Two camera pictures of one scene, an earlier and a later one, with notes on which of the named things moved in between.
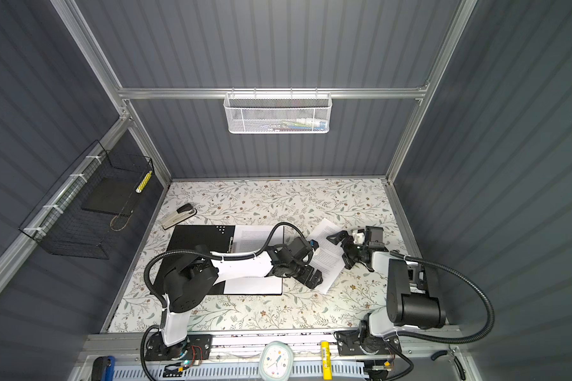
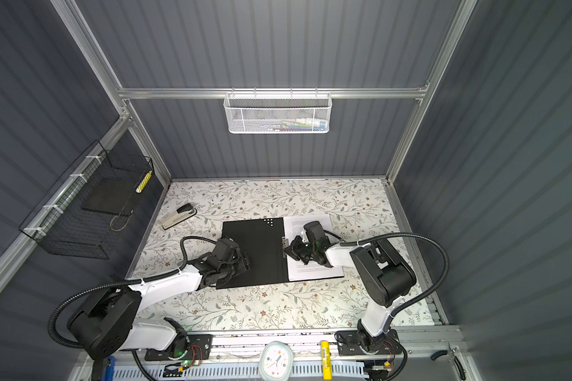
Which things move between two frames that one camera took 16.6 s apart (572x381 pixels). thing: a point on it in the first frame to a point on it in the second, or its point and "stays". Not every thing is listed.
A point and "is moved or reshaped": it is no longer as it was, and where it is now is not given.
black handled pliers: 452,352 stays
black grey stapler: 183,212 stays
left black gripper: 306,277 to 241,259
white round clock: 276,361 stays
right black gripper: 345,235 to 294,249
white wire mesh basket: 277,113 stays
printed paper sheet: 328,259 is moved or reshaped
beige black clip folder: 216,238 to 262,240
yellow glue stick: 326,360 stays
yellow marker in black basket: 143,182 stays
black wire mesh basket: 85,205 stays
